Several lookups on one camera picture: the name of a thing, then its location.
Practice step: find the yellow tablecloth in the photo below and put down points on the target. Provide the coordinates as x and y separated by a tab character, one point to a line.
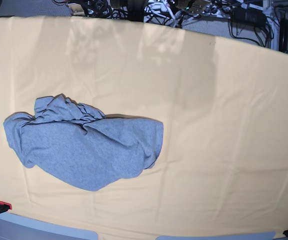
223	167

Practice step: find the white power strip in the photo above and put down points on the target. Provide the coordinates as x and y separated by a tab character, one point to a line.
159	13

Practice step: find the black power adapter brick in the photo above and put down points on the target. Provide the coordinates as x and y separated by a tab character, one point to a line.
249	17

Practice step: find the grey t-shirt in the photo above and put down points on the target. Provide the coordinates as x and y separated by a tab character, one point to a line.
80	146

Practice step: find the black caster wheel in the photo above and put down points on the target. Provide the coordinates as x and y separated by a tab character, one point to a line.
135	8

